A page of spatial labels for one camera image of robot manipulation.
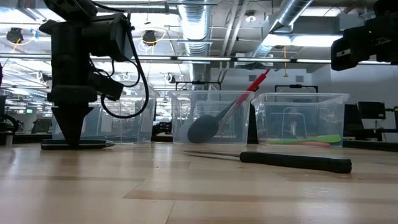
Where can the black background monitor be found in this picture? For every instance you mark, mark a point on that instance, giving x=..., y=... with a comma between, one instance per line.
x=351, y=118
x=371, y=110

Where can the red spoon with metal shaft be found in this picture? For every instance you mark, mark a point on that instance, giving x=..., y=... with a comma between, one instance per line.
x=253, y=85

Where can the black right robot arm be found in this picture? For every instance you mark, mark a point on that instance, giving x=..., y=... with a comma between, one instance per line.
x=387, y=31

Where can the green silicone spatula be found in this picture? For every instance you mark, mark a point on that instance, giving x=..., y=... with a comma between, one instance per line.
x=323, y=139

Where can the black ceiling camera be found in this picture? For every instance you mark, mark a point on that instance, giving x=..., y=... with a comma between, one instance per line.
x=150, y=37
x=15, y=35

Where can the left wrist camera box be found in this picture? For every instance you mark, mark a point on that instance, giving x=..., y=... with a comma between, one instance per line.
x=107, y=87

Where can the silver corrugated ceiling duct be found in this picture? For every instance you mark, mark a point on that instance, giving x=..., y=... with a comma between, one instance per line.
x=292, y=12
x=194, y=31

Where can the long ceiling light strip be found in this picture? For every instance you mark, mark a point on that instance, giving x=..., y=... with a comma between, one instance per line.
x=202, y=58

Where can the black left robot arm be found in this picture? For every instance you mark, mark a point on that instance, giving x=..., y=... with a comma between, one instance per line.
x=71, y=7

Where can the grey-blue silicone spoon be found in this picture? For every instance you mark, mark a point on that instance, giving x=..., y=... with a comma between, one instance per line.
x=190, y=124

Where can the black background rig frame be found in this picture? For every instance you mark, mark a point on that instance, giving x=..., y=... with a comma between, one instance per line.
x=199, y=82
x=295, y=86

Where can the black frame bracket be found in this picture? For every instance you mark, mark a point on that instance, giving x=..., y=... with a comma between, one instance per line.
x=252, y=124

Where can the silver can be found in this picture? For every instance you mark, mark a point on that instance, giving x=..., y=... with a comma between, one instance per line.
x=8, y=138

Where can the black aluminium table frame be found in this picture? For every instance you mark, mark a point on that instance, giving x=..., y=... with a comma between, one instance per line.
x=373, y=145

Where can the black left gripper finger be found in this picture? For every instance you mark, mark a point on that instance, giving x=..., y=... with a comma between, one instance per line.
x=84, y=119
x=66, y=124

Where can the clear plastic bin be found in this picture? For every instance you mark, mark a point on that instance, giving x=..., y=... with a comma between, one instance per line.
x=124, y=124
x=236, y=130
x=311, y=112

